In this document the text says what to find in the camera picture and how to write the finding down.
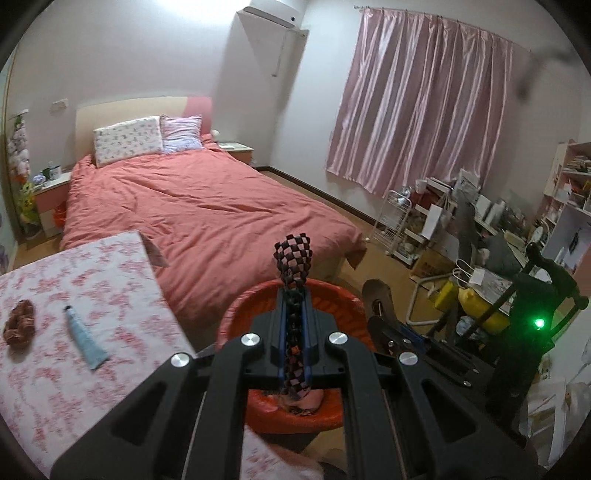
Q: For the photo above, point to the orange plastic basket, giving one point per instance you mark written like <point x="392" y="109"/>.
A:
<point x="332" y="300"/>

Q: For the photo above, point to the light blue tube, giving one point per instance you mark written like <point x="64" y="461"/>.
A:
<point x="85" y="339"/>

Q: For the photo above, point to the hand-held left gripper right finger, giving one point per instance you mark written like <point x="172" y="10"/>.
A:
<point x="307" y="332"/>

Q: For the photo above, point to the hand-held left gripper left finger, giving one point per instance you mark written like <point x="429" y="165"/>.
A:
<point x="280" y="332"/>

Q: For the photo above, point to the stack of plush toys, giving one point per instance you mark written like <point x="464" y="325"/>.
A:
<point x="21" y="161"/>

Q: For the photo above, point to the yellow container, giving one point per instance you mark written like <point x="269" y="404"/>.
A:
<point x="480" y="309"/>

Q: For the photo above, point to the bed with red duvet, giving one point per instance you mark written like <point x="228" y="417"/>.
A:
<point x="207" y="207"/>

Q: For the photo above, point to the pink striped pillow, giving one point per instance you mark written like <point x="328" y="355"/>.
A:
<point x="182" y="134"/>

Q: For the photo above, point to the white floral pillow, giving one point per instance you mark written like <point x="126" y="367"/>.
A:
<point x="127" y="141"/>

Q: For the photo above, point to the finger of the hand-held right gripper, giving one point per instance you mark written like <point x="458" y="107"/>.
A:
<point x="438" y="360"/>

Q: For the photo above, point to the red plastic bag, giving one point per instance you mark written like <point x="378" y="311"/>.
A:
<point x="60" y="216"/>

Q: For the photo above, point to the checkered wrapper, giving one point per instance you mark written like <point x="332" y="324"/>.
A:
<point x="293" y="258"/>

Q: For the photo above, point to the floral tablecloth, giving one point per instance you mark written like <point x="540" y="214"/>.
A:
<point x="115" y="346"/>

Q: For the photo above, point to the pink curtain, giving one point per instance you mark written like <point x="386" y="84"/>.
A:
<point x="425" y="101"/>

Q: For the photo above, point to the cluttered low white shelf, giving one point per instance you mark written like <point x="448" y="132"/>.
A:
<point x="434" y="217"/>

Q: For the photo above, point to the white paper bag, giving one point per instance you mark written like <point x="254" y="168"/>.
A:
<point x="489" y="279"/>

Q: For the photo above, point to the beige pink headboard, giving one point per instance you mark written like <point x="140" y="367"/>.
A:
<point x="115" y="108"/>

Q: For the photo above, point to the white bookcase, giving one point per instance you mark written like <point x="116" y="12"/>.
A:
<point x="568" y="207"/>

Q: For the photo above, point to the brown scrunchie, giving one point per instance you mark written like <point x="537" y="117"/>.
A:
<point x="21" y="323"/>

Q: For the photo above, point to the pink white nightstand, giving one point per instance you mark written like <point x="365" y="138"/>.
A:
<point x="51" y="203"/>
<point x="235" y="150"/>

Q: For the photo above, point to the white air conditioner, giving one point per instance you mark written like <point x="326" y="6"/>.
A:
<point x="272" y="27"/>

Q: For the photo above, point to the white plastic bag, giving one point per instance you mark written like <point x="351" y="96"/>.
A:
<point x="558" y="406"/>

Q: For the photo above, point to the cardboard box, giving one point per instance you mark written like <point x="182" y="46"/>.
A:
<point x="431" y="265"/>

